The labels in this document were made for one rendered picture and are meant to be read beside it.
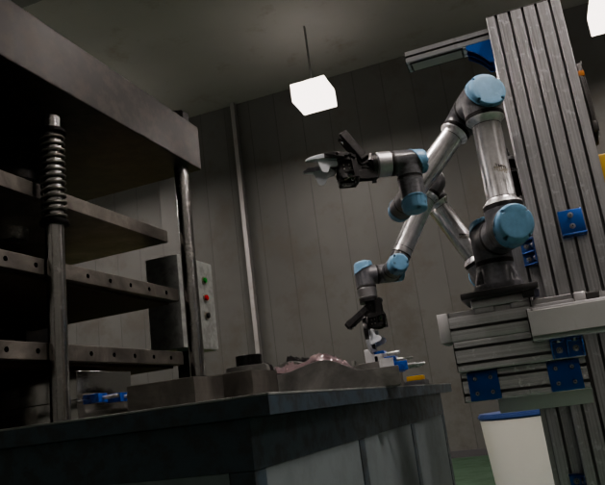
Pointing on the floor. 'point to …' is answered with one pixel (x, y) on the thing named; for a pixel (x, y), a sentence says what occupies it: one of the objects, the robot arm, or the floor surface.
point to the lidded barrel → (516, 447)
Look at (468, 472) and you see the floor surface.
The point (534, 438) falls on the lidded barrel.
